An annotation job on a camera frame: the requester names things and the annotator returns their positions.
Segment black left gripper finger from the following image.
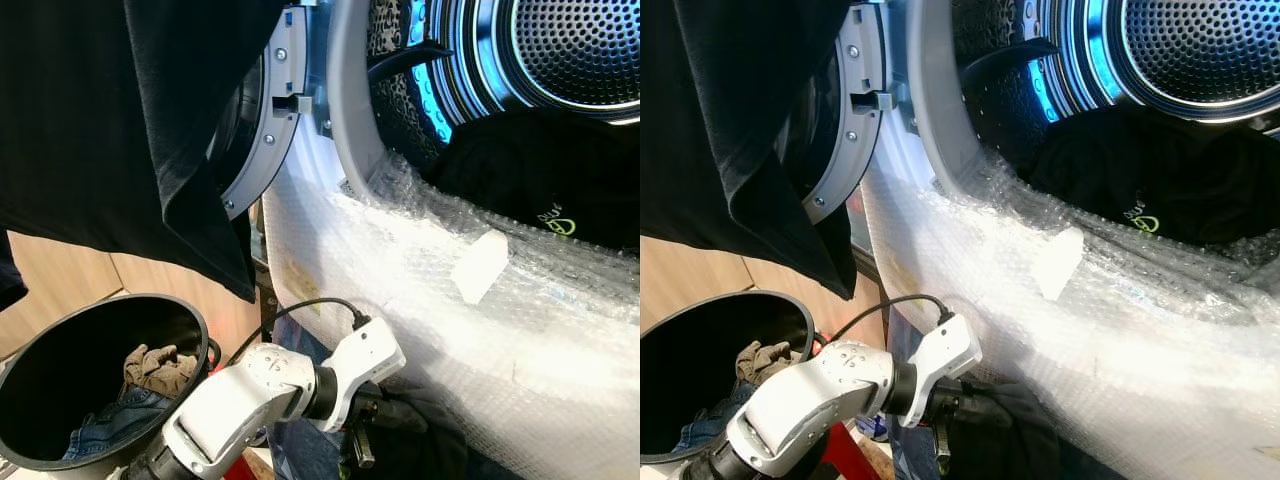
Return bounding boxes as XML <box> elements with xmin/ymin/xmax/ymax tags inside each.
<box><xmin>930</xmin><ymin>422</ymin><xmax>958</xmax><ymax>471</ymax></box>
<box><xmin>346</xmin><ymin>426</ymin><xmax>379</xmax><ymax>471</ymax></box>

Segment dark black garment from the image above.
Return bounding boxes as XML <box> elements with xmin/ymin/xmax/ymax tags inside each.
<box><xmin>346</xmin><ymin>386</ymin><xmax>473</xmax><ymax>480</ymax></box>
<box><xmin>930</xmin><ymin>380</ymin><xmax>1063</xmax><ymax>480</ymax></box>

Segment washing machine with steel drum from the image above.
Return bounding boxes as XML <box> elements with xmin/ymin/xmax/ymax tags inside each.
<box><xmin>288</xmin><ymin>0</ymin><xmax>641</xmax><ymax>201</ymax></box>
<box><xmin>890</xmin><ymin>0</ymin><xmax>1280</xmax><ymax>201</ymax></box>

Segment blue jeans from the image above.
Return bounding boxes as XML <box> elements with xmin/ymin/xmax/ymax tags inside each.
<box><xmin>862</xmin><ymin>310</ymin><xmax>941</xmax><ymax>480</ymax></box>
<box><xmin>266</xmin><ymin>320</ymin><xmax>351</xmax><ymax>480</ymax></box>

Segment clear bubble wrap sheet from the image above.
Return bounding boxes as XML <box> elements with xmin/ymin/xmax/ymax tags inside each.
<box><xmin>262</xmin><ymin>150</ymin><xmax>641</xmax><ymax>480</ymax></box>
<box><xmin>860</xmin><ymin>148</ymin><xmax>1280</xmax><ymax>480</ymax></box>

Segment white tape piece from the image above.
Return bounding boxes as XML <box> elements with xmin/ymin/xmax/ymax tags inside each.
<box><xmin>1033</xmin><ymin>226</ymin><xmax>1087</xmax><ymax>303</ymax></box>
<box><xmin>450</xmin><ymin>230</ymin><xmax>511</xmax><ymax>305</ymax></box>

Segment brown crumpled cloth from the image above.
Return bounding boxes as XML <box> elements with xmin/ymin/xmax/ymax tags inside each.
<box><xmin>122</xmin><ymin>344</ymin><xmax>201</xmax><ymax>399</ymax></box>
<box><xmin>735</xmin><ymin>340</ymin><xmax>793</xmax><ymax>387</ymax></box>

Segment blue denim garment in bucket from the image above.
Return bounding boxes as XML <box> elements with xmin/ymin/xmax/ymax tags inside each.
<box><xmin>672</xmin><ymin>380</ymin><xmax>761</xmax><ymax>453</ymax></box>
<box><xmin>62</xmin><ymin>386</ymin><xmax>176</xmax><ymax>461</ymax></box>

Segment black plastic bucket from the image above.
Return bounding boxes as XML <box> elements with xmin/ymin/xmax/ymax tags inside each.
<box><xmin>640</xmin><ymin>290</ymin><xmax>817</xmax><ymax>467</ymax></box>
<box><xmin>0</xmin><ymin>293</ymin><xmax>221</xmax><ymax>473</ymax></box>

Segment black garment with green logo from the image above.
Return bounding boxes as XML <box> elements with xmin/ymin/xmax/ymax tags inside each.
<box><xmin>428</xmin><ymin>108</ymin><xmax>641</xmax><ymax>251</ymax></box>
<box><xmin>1028</xmin><ymin>104</ymin><xmax>1280</xmax><ymax>247</ymax></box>

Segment grey round washer door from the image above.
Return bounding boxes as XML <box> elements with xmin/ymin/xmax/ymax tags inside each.
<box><xmin>775</xmin><ymin>0</ymin><xmax>907</xmax><ymax>227</ymax></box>
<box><xmin>205</xmin><ymin>0</ymin><xmax>323</xmax><ymax>222</ymax></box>

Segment black hanging t-shirt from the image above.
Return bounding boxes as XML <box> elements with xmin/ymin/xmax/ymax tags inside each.
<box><xmin>640</xmin><ymin>0</ymin><xmax>883</xmax><ymax>301</ymax></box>
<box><xmin>0</xmin><ymin>0</ymin><xmax>291</xmax><ymax>304</ymax></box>

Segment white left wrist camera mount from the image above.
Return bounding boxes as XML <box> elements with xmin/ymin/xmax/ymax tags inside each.
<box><xmin>318</xmin><ymin>317</ymin><xmax>407</xmax><ymax>433</ymax></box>
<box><xmin>898</xmin><ymin>313</ymin><xmax>983</xmax><ymax>429</ymax></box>

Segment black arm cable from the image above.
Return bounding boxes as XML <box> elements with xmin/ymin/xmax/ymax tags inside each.
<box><xmin>825</xmin><ymin>293</ymin><xmax>956</xmax><ymax>347</ymax></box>
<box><xmin>225</xmin><ymin>297</ymin><xmax>373</xmax><ymax>371</ymax></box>

